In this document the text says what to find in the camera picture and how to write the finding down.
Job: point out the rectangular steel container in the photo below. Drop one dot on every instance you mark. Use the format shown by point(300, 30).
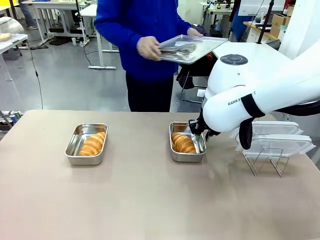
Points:
point(75, 140)
point(187, 157)

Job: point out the small white cup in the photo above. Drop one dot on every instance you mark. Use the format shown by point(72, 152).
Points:
point(73, 41)

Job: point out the person's right hand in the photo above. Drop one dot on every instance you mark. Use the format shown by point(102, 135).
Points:
point(147, 47)

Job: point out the white standing desk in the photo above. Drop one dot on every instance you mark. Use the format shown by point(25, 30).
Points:
point(88, 11)

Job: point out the cluster of drink cans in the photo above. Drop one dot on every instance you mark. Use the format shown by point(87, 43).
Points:
point(10, 118)

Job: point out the person's left hand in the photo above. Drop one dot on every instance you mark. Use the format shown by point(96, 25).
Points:
point(194, 32)

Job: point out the golden croissant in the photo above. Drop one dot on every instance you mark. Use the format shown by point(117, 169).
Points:
point(183, 143)
point(92, 145)

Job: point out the person's left forearm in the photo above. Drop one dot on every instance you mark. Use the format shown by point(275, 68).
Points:
point(183, 23)

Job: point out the clear plastic container lid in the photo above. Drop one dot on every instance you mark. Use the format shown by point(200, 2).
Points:
point(275, 127)
point(287, 145)

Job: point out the silver baking tray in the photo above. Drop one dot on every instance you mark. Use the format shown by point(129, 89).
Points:
point(207, 45)

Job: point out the clear plastic dome cover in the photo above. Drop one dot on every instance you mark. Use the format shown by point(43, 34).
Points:
point(11, 25)

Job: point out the black vertical stand pole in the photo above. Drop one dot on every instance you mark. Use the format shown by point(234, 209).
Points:
point(262, 22)

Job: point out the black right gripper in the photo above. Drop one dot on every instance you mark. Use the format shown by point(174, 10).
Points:
point(196, 126)

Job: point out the metal serving tongs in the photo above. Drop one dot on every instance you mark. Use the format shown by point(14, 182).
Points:
point(182, 48)

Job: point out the bread loaf on white table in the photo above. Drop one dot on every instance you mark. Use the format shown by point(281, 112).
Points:
point(4, 37)

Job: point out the person's right forearm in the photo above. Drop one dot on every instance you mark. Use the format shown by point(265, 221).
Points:
point(117, 33)

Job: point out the background person in jeans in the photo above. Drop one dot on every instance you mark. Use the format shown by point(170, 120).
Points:
point(26, 15)

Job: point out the white table with dome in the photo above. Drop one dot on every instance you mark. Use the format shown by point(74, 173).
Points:
point(15, 41)

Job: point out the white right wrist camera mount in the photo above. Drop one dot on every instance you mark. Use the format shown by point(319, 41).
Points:
point(200, 94)

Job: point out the long white workbench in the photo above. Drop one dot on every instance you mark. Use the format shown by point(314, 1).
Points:
point(57, 5)

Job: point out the person in blue sweater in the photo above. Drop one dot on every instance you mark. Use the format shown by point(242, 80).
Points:
point(145, 20)

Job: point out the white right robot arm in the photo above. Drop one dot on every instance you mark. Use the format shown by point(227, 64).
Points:
point(225, 75)

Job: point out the brown cardboard box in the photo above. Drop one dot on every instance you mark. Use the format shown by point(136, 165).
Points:
point(278, 23)

